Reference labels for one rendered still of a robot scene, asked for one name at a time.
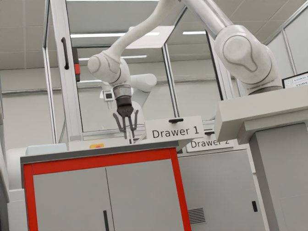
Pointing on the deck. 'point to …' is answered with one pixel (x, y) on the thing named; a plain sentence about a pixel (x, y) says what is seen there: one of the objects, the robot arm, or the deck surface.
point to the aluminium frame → (67, 89)
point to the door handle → (65, 53)
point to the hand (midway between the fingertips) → (129, 138)
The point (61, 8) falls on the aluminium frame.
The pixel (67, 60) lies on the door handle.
